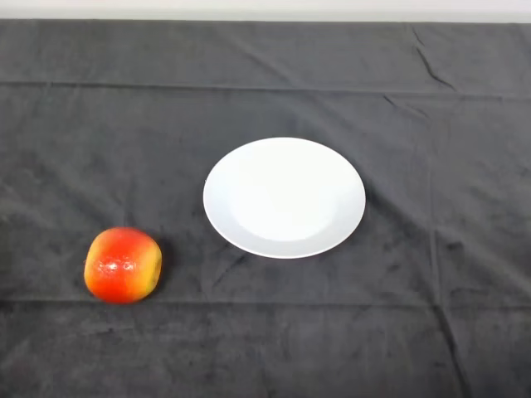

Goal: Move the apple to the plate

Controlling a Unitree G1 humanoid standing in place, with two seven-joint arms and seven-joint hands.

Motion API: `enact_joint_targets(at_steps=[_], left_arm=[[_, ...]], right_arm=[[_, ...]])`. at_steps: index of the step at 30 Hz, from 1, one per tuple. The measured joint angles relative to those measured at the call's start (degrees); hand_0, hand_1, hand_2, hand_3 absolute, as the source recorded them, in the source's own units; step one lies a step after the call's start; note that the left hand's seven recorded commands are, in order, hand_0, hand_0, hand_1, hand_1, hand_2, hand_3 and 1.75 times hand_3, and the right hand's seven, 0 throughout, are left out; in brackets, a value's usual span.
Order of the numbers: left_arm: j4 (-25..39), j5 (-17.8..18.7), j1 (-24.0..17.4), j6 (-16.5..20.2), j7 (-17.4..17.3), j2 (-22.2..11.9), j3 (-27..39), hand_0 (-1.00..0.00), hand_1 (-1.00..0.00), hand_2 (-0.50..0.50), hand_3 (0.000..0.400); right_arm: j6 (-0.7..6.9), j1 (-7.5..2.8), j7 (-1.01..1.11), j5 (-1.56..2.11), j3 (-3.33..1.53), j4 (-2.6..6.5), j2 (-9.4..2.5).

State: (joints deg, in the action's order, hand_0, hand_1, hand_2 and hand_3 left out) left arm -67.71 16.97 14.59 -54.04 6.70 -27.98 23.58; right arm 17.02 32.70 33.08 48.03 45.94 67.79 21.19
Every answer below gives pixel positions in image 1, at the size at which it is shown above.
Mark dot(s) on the black cloth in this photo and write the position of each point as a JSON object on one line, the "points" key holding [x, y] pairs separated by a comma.
{"points": [[265, 331]]}

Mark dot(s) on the white round plate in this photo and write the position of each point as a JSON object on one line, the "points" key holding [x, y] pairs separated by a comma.
{"points": [[284, 199]]}

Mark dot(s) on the red yellow apple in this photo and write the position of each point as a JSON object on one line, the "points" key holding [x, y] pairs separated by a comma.
{"points": [[122, 265]]}

